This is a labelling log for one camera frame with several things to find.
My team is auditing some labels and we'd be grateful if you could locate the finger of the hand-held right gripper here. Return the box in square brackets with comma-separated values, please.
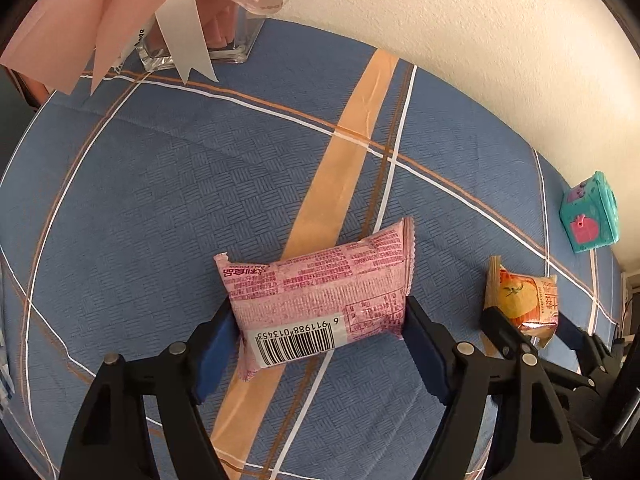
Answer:
[481, 306, 533, 358]
[554, 309, 615, 386]

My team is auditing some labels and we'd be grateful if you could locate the pink snack packet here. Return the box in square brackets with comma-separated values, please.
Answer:
[213, 216, 417, 383]

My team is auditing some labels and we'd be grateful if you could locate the teal toy box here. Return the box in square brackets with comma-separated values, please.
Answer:
[558, 170, 622, 254]

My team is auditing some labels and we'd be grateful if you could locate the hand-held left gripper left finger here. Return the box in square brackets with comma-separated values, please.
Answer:
[60, 300, 241, 480]

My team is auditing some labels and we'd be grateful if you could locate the pink-brown board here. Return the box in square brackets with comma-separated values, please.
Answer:
[10, 67, 51, 108]

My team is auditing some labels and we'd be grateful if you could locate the beige orange-label snack packet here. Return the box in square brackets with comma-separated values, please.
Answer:
[482, 255, 559, 350]

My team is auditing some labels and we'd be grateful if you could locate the pink flower bouquet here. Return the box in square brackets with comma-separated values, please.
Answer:
[0, 0, 451, 96]

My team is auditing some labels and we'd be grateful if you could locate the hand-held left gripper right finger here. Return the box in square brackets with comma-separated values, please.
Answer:
[402, 295, 586, 480]

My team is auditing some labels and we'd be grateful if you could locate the clear glass vase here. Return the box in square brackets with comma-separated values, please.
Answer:
[134, 0, 264, 72]

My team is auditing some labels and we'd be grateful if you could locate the blue plaid bedsheet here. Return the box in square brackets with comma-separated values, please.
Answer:
[0, 17, 631, 480]

